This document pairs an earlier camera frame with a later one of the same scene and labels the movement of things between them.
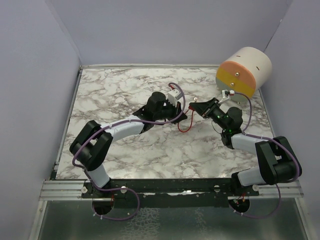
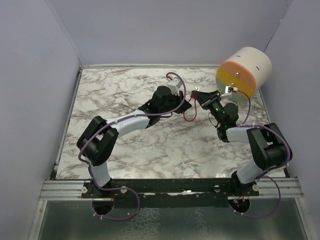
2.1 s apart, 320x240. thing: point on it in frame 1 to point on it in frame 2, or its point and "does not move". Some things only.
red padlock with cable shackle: (192, 109) to (192, 96)
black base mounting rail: (170, 193) does not move
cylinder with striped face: (247, 70) does not move
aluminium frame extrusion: (62, 190) does not move
